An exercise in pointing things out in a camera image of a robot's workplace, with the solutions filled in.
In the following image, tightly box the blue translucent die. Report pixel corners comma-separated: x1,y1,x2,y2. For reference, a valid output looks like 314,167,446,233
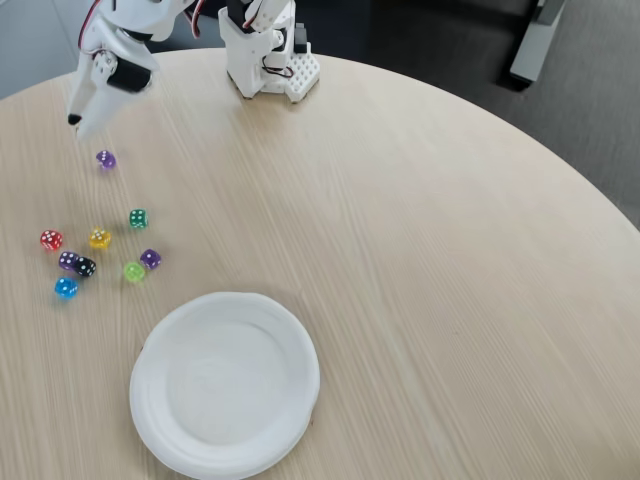
53,276,79,300

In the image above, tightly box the black office chair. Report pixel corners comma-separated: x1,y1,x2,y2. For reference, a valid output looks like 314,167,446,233
124,4,226,57

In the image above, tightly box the white paper plate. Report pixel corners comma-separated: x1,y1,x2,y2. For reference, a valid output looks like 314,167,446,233
128,291,322,480

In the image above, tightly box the red black servo cable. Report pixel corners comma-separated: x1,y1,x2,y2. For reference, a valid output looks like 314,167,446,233
181,0,202,39
78,0,104,54
261,53,295,80

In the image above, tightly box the grey desk leg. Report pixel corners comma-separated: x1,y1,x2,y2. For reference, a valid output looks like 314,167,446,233
509,0,569,91

